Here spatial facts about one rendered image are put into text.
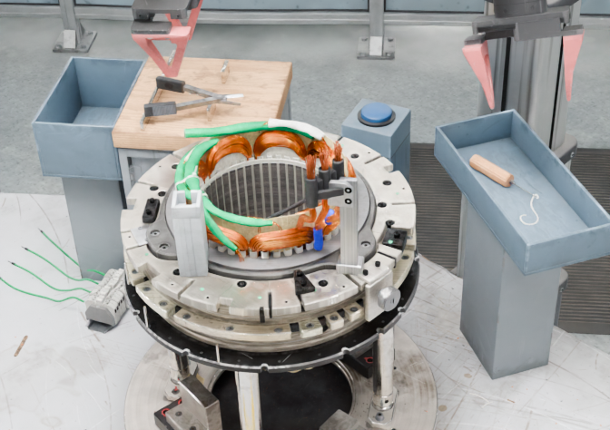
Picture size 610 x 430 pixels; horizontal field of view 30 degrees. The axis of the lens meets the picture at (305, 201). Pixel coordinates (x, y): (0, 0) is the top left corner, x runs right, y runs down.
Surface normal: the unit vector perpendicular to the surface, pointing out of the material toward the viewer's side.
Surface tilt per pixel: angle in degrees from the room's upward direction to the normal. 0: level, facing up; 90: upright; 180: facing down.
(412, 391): 0
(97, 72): 90
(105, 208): 90
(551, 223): 0
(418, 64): 0
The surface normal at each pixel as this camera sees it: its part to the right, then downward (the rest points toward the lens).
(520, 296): 0.31, 0.57
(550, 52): 0.73, 0.40
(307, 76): -0.04, -0.79
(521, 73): -0.68, 0.47
